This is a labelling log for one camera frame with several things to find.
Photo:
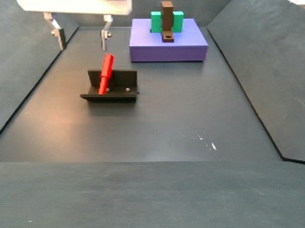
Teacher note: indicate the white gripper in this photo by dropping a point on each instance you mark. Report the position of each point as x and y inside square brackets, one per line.
[111, 7]

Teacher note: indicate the red peg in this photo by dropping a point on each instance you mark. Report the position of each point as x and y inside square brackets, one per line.
[106, 72]

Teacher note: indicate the purple board base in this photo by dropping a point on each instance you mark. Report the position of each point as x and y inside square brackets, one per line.
[147, 48]

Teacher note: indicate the green block left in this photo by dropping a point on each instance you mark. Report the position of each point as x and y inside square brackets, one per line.
[155, 22]

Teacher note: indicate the green block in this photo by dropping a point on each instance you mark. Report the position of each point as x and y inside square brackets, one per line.
[155, 22]
[178, 22]

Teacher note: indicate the black angled holder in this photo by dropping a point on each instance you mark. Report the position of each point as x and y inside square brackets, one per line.
[123, 78]

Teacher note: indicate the brown L-shaped block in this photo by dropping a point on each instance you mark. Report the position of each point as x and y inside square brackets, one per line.
[167, 18]

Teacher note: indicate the green block right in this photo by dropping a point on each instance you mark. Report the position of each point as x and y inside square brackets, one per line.
[178, 22]

